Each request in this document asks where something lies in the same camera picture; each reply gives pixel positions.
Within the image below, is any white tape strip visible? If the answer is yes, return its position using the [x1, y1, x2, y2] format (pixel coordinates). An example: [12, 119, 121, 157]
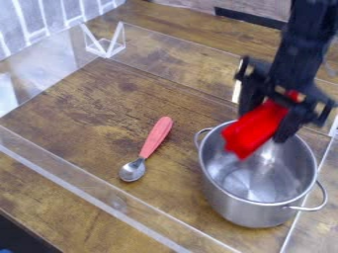
[231, 56, 249, 104]

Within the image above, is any black strip on wall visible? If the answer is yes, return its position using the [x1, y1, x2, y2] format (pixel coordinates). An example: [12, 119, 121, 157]
[214, 7, 286, 30]

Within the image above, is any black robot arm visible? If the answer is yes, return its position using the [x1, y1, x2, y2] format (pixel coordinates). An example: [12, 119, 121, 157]
[235, 0, 338, 145]

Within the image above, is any silver metal pot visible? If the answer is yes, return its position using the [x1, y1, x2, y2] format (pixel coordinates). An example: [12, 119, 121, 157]
[194, 122, 329, 228]

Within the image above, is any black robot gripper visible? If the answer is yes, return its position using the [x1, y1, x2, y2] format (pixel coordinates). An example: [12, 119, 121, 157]
[239, 43, 337, 143]

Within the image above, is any spoon with pink handle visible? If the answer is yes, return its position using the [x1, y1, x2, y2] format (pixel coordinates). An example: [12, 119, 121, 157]
[119, 117, 173, 182]

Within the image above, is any clear acrylic front barrier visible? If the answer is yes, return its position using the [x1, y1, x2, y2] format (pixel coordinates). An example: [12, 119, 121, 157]
[0, 126, 241, 253]

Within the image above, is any red plastic block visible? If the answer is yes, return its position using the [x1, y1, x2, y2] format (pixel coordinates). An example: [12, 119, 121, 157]
[222, 100, 288, 160]

